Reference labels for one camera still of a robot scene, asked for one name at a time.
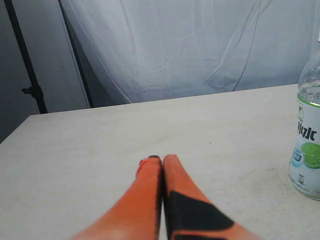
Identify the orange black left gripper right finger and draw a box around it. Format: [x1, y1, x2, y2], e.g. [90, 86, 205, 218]
[163, 154, 260, 240]

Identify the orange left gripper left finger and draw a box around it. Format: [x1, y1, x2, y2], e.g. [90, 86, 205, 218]
[72, 155, 162, 240]

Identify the clear labelled water bottle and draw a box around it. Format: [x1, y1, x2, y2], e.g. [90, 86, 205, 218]
[288, 37, 320, 201]

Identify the black light stand pole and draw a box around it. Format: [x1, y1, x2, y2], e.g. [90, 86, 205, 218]
[3, 0, 48, 114]

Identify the white backdrop cloth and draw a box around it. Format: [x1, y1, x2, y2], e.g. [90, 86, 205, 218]
[61, 0, 320, 104]

